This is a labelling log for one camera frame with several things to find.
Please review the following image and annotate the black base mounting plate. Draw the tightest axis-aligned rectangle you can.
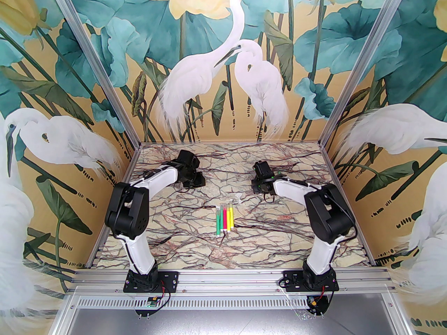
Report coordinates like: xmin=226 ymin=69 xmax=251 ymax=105
xmin=282 ymin=271 xmax=340 ymax=293
xmin=124 ymin=271 xmax=179 ymax=293

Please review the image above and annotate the perforated aluminium panel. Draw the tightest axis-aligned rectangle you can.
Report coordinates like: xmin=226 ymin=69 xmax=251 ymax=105
xmin=68 ymin=295 xmax=397 ymax=310

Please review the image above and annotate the grey sheet metal panel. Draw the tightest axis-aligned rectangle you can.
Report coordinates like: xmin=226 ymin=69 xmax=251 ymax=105
xmin=52 ymin=309 xmax=402 ymax=335

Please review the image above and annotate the aluminium extrusion rail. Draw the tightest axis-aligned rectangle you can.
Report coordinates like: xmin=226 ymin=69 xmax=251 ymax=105
xmin=66 ymin=270 xmax=398 ymax=295

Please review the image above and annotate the aluminium frame post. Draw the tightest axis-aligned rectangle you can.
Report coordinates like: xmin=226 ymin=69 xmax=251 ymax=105
xmin=320 ymin=0 xmax=416 ymax=146
xmin=45 ymin=0 xmax=142 ymax=146

